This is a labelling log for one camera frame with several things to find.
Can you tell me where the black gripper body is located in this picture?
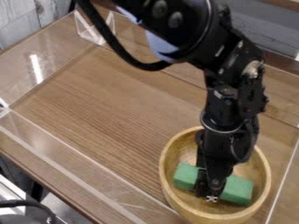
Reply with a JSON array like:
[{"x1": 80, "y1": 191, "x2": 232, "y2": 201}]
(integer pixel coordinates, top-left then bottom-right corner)
[{"x1": 193, "y1": 55, "x2": 271, "y2": 165}]

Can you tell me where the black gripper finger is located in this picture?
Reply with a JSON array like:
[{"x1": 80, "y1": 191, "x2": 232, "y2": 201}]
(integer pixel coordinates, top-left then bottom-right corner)
[
  {"x1": 204, "y1": 157, "x2": 235, "y2": 202},
  {"x1": 195, "y1": 152, "x2": 207, "y2": 196}
]

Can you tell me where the green rectangular block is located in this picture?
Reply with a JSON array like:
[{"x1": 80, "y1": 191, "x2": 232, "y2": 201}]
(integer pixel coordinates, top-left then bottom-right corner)
[{"x1": 172, "y1": 162, "x2": 253, "y2": 207}]

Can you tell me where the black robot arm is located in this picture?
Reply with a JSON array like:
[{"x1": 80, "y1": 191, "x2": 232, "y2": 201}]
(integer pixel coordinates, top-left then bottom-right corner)
[{"x1": 114, "y1": 0, "x2": 268, "y2": 201}]

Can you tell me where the brown wooden bowl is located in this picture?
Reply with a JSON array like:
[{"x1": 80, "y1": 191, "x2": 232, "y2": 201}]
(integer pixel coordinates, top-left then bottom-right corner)
[{"x1": 158, "y1": 126, "x2": 272, "y2": 224}]

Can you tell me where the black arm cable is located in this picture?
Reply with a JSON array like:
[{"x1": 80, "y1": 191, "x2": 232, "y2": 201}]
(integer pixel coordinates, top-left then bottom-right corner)
[{"x1": 76, "y1": 0, "x2": 173, "y2": 72}]

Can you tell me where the clear acrylic tray wall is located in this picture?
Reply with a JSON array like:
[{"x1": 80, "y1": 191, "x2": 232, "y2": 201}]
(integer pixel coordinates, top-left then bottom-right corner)
[{"x1": 0, "y1": 10, "x2": 299, "y2": 224}]

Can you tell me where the black cable bottom left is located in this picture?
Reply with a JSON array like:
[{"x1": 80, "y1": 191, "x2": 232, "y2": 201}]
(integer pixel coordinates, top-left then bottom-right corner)
[{"x1": 0, "y1": 199, "x2": 58, "y2": 224}]

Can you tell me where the clear acrylic corner bracket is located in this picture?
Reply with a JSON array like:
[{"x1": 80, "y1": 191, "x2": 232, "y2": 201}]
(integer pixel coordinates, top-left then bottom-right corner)
[{"x1": 73, "y1": 10, "x2": 116, "y2": 46}]

